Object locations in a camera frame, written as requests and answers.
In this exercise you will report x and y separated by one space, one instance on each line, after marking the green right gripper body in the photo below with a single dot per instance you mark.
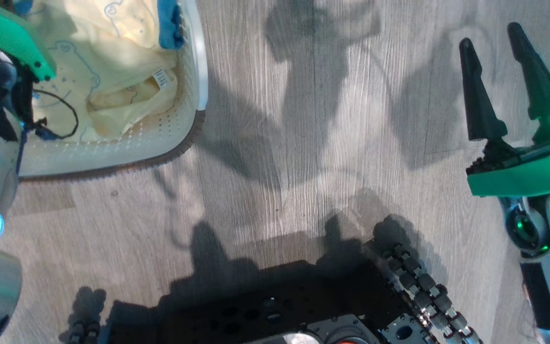
533 172

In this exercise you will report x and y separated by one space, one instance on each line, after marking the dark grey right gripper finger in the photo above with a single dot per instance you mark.
537 86
480 105

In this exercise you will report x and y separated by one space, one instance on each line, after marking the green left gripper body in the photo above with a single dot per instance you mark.
3 28

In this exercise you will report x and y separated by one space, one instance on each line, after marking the pale yellow printed garment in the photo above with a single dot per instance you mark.
112 52

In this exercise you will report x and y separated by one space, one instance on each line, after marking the blue cloth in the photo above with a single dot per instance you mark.
170 26

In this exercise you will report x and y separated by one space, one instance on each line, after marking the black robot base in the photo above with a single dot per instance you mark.
265 306

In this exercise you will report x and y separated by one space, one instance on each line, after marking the cream perforated laundry basket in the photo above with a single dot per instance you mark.
160 138

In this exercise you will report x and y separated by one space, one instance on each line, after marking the grey roller omni wheel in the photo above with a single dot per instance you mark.
84 332
423 286

